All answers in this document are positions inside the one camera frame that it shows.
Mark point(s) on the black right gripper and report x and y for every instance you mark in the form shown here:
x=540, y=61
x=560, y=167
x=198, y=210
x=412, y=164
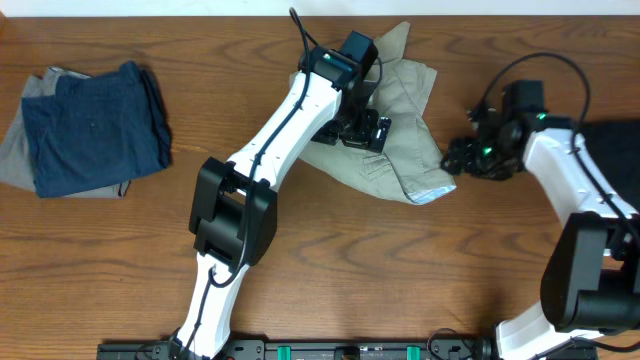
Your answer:
x=460, y=159

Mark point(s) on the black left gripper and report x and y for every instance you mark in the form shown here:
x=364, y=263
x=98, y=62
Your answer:
x=365, y=138

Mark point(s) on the khaki shorts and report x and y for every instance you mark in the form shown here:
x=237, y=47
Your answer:
x=408, y=169

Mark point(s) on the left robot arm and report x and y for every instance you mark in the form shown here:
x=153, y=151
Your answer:
x=234, y=210

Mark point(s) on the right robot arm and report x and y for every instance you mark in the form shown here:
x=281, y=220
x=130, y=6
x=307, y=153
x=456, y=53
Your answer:
x=590, y=287

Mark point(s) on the black folded garment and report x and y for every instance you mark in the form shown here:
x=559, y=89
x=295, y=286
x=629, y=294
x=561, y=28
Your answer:
x=614, y=147

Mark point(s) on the navy blue folded shorts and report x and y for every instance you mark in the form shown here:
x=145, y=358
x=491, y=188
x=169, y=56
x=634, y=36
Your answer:
x=97, y=132

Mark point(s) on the grey folded garment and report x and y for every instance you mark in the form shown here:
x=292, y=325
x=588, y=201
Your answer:
x=17, y=169

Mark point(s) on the right green rail clamp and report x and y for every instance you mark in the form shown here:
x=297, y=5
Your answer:
x=413, y=353

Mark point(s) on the green rail clamp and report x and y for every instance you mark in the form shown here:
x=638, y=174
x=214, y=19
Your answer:
x=413, y=353
x=284, y=353

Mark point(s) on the left green rail clamp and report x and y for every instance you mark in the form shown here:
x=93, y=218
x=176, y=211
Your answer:
x=284, y=353

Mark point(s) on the black mounting rail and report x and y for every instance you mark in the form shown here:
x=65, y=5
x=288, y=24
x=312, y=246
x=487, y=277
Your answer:
x=439, y=348

